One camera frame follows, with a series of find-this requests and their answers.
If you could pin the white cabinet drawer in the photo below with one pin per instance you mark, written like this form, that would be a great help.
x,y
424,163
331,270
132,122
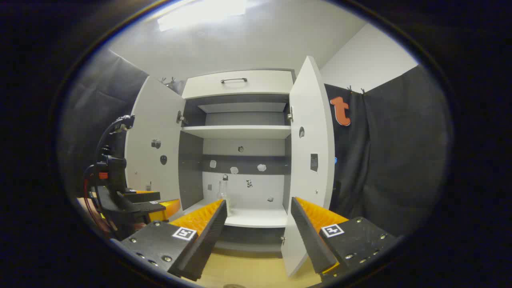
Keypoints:
x,y
240,90

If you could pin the white and grey cabinet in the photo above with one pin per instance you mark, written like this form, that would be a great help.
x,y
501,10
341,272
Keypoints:
x,y
240,160

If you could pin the clear bottle with black cap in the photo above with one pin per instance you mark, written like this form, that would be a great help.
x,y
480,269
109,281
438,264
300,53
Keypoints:
x,y
223,192

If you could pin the black backdrop cloth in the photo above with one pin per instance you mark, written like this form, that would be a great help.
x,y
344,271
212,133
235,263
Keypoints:
x,y
400,152

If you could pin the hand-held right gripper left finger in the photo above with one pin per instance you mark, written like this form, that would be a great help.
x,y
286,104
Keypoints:
x,y
206,242

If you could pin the white cabinet shelf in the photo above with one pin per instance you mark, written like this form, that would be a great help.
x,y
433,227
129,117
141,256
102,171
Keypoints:
x,y
240,131

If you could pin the white cabinet door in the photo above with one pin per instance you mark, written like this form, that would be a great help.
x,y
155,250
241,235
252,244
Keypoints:
x,y
312,120
154,120

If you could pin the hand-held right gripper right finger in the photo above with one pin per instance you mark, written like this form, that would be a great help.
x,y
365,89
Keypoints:
x,y
310,236

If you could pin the ceiling light panel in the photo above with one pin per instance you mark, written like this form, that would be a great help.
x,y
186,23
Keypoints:
x,y
200,12

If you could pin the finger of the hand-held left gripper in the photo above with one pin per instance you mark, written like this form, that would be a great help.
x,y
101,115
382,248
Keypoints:
x,y
158,210
144,196

